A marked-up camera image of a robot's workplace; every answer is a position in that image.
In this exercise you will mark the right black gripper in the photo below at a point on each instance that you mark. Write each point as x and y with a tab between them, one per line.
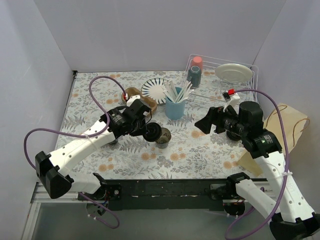
216	120

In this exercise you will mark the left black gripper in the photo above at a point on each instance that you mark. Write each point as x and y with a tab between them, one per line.
139	128

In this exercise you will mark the dark paper coffee cup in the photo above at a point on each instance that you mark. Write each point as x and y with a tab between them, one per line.
164	139

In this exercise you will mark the black coffee cup lid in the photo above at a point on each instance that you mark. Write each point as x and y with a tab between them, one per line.
153	132

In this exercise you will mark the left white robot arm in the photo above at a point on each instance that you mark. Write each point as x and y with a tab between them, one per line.
54	169

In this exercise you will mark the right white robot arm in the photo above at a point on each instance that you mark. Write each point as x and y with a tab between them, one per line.
292	218

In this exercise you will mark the stack of black lids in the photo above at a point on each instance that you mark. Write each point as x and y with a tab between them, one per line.
233	136

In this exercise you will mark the blue straw holder cup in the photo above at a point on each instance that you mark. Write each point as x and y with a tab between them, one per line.
174	111

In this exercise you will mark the blue striped plate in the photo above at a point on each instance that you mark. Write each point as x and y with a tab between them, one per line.
154	88

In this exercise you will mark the brown cardboard cup carrier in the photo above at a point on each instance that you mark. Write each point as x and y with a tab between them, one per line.
146	99

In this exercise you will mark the dark teal cup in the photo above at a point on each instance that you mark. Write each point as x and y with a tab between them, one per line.
194	76

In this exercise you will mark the cream white plate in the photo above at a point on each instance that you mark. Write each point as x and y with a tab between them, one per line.
233	72

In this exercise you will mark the pink cup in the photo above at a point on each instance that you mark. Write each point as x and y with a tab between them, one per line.
198	61

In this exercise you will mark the brown paper bag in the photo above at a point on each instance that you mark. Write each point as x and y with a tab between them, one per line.
294	122

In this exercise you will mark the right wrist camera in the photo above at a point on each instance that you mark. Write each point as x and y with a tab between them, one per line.
231	98

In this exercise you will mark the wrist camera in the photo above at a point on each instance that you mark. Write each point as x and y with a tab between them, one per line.
231	98
130	99

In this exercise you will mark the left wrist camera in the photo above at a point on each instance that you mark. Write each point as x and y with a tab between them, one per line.
130	99

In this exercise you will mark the white wire dish rack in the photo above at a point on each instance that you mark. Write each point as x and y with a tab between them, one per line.
210	91

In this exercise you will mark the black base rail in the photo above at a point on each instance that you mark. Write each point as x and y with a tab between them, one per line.
161	194

